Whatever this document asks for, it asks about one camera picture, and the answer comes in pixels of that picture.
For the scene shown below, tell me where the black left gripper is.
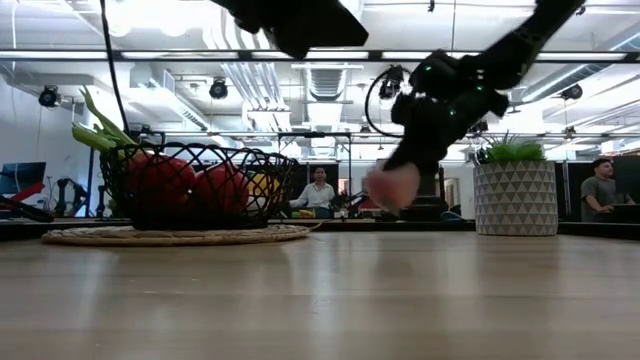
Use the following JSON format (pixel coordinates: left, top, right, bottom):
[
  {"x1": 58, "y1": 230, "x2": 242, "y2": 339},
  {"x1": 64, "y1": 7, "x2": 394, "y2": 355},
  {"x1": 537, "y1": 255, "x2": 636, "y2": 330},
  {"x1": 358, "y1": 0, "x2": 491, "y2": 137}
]
[{"x1": 209, "y1": 0, "x2": 370, "y2": 60}]

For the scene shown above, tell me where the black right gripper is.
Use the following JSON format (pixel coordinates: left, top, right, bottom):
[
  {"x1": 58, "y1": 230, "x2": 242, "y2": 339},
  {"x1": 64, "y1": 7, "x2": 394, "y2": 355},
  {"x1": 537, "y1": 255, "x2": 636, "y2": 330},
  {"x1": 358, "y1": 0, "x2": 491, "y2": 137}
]
[{"x1": 382, "y1": 89, "x2": 510, "y2": 176}]

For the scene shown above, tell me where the pink plastic peach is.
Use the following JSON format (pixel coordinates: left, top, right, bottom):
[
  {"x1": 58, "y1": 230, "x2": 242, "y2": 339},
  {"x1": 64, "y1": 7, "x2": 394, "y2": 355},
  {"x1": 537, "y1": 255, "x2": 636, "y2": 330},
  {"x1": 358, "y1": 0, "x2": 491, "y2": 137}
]
[{"x1": 363, "y1": 160, "x2": 422, "y2": 215}]

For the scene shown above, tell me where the yellow plastic lemon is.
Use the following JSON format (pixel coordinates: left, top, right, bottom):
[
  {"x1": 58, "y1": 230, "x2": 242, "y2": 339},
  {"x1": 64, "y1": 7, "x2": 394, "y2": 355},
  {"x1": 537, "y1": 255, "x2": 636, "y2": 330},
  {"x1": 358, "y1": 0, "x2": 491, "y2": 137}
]
[{"x1": 248, "y1": 172, "x2": 281, "y2": 211}]

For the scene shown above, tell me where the red plastic apple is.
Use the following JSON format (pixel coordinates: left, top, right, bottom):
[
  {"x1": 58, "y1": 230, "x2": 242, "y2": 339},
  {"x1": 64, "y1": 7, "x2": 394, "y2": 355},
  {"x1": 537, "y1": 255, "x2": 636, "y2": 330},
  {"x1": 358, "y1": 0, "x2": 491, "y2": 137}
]
[{"x1": 192, "y1": 162, "x2": 251, "y2": 217}]

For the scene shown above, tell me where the green leafy plastic vegetable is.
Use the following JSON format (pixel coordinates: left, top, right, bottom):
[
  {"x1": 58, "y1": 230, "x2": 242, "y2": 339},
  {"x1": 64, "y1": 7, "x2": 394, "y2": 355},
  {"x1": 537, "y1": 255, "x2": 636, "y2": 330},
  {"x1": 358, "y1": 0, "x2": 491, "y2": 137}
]
[{"x1": 79, "y1": 85, "x2": 139, "y2": 149}]

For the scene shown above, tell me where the green succulent plant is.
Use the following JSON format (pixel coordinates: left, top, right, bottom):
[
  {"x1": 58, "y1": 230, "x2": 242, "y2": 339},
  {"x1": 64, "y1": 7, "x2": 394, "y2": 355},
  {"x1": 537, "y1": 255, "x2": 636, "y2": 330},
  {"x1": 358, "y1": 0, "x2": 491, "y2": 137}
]
[{"x1": 477, "y1": 129, "x2": 547, "y2": 165}]

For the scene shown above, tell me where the person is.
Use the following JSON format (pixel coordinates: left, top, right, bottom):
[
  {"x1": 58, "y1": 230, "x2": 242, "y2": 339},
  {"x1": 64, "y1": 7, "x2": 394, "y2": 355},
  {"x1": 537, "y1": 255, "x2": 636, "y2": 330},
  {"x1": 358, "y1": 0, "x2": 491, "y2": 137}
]
[
  {"x1": 579, "y1": 158, "x2": 636, "y2": 223},
  {"x1": 289, "y1": 166, "x2": 337, "y2": 220}
]

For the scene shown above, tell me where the white triangle patterned plant pot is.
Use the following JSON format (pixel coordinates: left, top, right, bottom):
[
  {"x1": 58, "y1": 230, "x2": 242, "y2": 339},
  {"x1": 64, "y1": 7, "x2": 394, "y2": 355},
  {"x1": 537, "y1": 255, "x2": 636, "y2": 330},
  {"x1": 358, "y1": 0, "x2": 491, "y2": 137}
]
[{"x1": 473, "y1": 159, "x2": 560, "y2": 237}]

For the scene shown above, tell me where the black monitor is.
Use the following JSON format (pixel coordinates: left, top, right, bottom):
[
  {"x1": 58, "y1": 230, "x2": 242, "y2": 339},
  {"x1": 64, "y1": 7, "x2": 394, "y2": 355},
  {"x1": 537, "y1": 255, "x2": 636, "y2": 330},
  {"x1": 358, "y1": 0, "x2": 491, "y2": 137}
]
[{"x1": 613, "y1": 155, "x2": 640, "y2": 204}]

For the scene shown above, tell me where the black tripod stand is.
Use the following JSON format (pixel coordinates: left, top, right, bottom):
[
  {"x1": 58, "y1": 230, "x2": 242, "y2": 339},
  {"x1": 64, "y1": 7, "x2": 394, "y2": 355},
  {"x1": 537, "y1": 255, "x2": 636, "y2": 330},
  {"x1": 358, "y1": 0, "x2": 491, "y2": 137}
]
[{"x1": 85, "y1": 147, "x2": 97, "y2": 217}]

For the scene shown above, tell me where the round woven straw mat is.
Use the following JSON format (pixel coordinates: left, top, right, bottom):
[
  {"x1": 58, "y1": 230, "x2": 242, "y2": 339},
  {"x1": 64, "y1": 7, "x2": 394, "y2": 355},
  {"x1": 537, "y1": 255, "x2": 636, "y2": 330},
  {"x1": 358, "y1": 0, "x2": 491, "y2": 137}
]
[{"x1": 41, "y1": 223, "x2": 312, "y2": 247}]

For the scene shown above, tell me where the blue screen monitor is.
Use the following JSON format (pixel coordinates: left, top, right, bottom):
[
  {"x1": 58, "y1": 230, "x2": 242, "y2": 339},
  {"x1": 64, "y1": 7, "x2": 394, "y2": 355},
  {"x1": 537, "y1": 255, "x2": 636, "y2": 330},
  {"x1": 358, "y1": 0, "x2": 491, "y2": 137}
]
[{"x1": 0, "y1": 161, "x2": 47, "y2": 196}]

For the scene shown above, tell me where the silver ventilation duct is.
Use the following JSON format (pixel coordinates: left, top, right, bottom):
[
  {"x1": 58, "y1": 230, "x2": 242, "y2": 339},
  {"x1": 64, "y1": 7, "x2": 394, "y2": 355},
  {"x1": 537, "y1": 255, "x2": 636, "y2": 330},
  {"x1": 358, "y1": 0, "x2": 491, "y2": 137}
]
[{"x1": 304, "y1": 59, "x2": 349, "y2": 101}]

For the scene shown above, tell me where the black overhead frame bar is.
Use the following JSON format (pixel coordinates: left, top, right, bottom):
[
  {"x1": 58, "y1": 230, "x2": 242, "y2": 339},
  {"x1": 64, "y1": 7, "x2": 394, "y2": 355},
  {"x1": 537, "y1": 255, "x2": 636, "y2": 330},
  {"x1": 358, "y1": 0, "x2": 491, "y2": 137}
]
[{"x1": 0, "y1": 48, "x2": 640, "y2": 64}]

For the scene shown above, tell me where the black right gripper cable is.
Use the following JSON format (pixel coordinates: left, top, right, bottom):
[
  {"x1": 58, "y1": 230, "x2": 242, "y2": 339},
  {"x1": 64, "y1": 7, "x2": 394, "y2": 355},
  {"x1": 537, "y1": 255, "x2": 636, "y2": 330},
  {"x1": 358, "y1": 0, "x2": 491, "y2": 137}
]
[{"x1": 363, "y1": 67, "x2": 401, "y2": 139}]

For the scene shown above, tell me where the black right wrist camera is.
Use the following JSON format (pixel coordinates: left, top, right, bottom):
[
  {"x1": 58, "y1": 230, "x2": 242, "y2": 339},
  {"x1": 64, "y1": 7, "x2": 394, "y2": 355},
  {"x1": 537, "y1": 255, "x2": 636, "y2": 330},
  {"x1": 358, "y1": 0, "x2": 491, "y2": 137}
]
[{"x1": 409, "y1": 48, "x2": 471, "y2": 101}]

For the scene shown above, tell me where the black background rig frame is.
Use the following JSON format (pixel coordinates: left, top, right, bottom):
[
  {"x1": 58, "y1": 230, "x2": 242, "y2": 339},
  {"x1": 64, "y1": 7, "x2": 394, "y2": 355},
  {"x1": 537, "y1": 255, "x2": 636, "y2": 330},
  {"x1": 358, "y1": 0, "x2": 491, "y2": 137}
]
[{"x1": 277, "y1": 131, "x2": 353, "y2": 174}]

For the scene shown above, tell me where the black hanging cable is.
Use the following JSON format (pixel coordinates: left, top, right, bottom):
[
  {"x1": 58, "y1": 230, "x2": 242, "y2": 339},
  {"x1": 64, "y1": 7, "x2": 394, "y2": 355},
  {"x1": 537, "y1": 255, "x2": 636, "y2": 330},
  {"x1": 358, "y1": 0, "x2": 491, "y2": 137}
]
[{"x1": 98, "y1": 0, "x2": 130, "y2": 134}]

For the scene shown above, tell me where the black wire basket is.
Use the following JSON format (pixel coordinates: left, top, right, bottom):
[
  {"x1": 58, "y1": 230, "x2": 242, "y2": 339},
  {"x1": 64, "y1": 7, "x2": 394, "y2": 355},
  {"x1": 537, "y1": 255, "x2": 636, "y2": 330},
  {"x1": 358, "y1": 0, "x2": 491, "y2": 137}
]
[{"x1": 98, "y1": 142, "x2": 300, "y2": 232}]

